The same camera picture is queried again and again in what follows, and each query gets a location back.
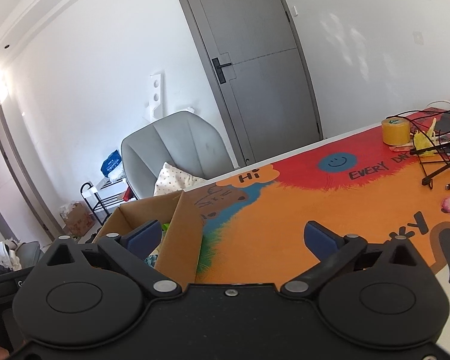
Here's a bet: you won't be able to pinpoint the black wire rack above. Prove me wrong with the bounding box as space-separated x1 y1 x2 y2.
386 107 450 190

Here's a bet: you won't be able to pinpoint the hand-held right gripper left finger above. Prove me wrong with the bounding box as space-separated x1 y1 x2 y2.
41 220 182 297

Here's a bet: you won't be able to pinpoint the yellow plastic toy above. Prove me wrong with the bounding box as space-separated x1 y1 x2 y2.
412 118 439 158

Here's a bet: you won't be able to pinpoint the blue plastic bag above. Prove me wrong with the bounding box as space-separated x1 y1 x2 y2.
100 150 121 176

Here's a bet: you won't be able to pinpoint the black metal shoe rack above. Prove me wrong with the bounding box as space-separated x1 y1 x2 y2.
80 182 126 227

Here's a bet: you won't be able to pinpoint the white clothes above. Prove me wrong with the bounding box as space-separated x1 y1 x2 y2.
0 241 23 271

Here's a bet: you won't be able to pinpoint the grey sofa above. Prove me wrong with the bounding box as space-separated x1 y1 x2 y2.
0 238 44 278

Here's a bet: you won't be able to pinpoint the colourful printed table mat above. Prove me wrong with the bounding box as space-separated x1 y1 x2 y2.
195 107 450 286

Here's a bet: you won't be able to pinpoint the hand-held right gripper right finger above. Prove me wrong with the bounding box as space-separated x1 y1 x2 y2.
280 220 432 296

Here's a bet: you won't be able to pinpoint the white foam board with holes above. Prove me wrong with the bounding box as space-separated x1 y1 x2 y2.
142 71 165 121

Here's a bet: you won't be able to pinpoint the white dotted pillow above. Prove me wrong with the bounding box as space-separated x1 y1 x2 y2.
154 162 209 196

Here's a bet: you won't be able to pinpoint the yellow tape roll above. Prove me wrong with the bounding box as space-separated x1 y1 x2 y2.
381 117 411 146

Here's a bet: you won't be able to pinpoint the brown cardboard box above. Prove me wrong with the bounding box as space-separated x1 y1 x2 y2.
60 202 96 237

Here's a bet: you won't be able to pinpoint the grey upholstered chair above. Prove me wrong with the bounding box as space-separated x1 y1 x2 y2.
121 111 233 199

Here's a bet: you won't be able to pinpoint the black door handle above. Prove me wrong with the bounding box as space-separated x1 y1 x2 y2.
212 57 233 84

